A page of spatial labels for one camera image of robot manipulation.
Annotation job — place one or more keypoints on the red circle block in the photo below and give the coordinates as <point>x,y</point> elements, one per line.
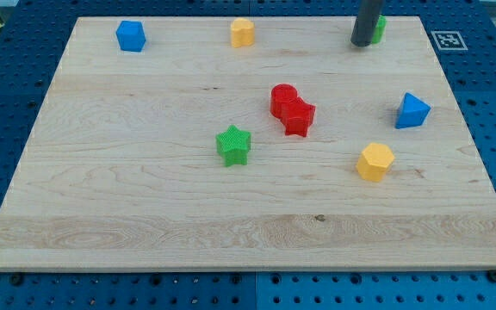
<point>280,95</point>

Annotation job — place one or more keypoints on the light wooden board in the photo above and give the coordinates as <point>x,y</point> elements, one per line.
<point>121,172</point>

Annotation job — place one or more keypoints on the green star block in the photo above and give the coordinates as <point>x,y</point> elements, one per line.
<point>233,146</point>

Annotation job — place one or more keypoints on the red star block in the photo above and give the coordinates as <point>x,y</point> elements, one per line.
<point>297,117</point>

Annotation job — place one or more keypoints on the yellow heart block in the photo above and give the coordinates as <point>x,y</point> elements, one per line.
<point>242,32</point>

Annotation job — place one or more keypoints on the yellow hexagon block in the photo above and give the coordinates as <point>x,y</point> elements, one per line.
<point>374,162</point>

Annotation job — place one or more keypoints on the blue pentagon block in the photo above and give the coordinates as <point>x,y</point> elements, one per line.
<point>131,36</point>

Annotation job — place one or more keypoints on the blue triangle block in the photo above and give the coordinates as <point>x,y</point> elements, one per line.
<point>412,112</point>

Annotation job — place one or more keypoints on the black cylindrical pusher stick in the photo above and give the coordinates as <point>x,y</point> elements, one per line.
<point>365,23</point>

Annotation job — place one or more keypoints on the white fiducial marker tag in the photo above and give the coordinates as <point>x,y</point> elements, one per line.
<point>447,40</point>

